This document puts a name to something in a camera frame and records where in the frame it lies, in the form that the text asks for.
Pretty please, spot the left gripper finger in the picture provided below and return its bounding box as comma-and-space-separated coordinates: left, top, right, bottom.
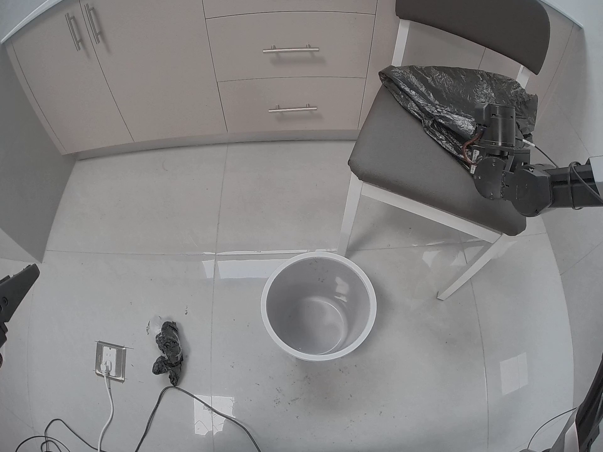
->
0, 264, 40, 325

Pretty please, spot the black plastic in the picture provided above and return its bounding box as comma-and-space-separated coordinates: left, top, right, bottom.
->
147, 318, 185, 387

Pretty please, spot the black plastic bag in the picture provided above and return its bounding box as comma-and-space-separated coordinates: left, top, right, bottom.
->
378, 64, 539, 174

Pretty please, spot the white trash bin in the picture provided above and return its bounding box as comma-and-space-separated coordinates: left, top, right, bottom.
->
260, 251, 378, 362

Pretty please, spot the beige cabinet with drawers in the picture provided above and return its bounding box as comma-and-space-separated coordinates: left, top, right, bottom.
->
0, 0, 585, 160

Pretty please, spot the dark grey white-legged chair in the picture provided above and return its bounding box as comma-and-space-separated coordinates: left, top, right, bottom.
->
342, 0, 552, 301

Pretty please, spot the white cable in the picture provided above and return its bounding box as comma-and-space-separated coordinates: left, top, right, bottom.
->
96, 360, 116, 452

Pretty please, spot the black cable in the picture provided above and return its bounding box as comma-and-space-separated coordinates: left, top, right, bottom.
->
15, 418, 97, 452
140, 385, 262, 452

